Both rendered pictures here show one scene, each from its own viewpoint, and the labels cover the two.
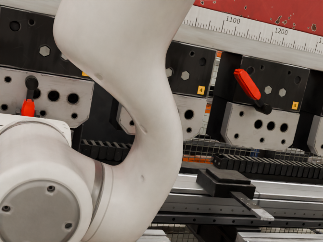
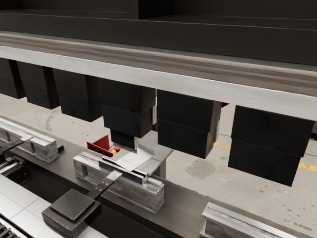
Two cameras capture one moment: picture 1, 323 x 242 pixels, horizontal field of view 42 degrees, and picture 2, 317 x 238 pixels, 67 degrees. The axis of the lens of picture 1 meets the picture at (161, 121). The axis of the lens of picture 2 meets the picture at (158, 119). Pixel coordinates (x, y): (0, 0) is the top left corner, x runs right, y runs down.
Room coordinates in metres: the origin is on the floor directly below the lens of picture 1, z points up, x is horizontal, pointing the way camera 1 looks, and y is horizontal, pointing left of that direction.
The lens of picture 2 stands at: (1.01, 0.79, 1.55)
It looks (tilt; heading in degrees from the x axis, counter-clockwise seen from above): 27 degrees down; 232
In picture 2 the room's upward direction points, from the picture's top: straight up
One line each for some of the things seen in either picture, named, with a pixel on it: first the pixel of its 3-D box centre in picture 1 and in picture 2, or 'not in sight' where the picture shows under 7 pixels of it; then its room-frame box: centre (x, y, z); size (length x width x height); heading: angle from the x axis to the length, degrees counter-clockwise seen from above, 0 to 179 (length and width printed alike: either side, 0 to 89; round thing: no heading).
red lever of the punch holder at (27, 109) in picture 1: (27, 108); not in sight; (0.60, 0.20, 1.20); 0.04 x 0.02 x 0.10; 21
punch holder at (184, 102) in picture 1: (160, 87); (81, 91); (0.74, 0.01, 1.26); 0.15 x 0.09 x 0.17; 111
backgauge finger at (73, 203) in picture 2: not in sight; (91, 193); (0.83, 0.23, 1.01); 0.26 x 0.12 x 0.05; 21
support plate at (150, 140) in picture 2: not in sight; (148, 149); (0.54, 0.12, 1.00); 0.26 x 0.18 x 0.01; 21
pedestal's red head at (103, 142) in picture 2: not in sight; (111, 154); (0.52, -0.27, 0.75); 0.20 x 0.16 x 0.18; 107
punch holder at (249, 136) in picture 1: (255, 102); (44, 82); (0.81, -0.17, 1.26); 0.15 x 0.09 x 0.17; 111
